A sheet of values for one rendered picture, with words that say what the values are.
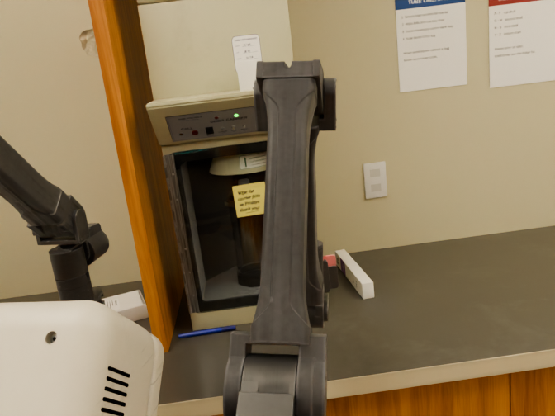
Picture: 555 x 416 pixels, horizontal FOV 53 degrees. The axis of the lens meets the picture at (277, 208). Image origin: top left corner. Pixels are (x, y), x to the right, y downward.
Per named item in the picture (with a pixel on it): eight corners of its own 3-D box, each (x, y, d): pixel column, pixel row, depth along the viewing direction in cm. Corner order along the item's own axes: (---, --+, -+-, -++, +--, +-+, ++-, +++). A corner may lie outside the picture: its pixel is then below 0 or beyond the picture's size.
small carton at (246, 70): (241, 90, 121) (238, 62, 120) (264, 87, 121) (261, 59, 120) (239, 92, 117) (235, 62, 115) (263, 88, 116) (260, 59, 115)
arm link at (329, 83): (251, 87, 72) (335, 85, 71) (258, 73, 77) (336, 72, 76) (272, 333, 94) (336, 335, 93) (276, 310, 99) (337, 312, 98)
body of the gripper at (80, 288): (105, 297, 105) (97, 261, 103) (91, 322, 95) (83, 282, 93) (70, 302, 105) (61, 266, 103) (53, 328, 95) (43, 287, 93)
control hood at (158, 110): (159, 144, 126) (152, 100, 124) (301, 127, 127) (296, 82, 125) (152, 153, 115) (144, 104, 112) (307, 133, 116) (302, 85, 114)
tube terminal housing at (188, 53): (198, 290, 163) (153, 14, 142) (308, 276, 164) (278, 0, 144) (192, 331, 139) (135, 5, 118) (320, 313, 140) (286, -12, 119)
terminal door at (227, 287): (192, 313, 137) (165, 153, 126) (315, 296, 138) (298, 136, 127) (192, 314, 136) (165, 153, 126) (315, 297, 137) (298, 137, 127)
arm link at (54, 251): (40, 248, 94) (70, 247, 93) (62, 235, 101) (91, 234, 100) (49, 286, 96) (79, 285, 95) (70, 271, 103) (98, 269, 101)
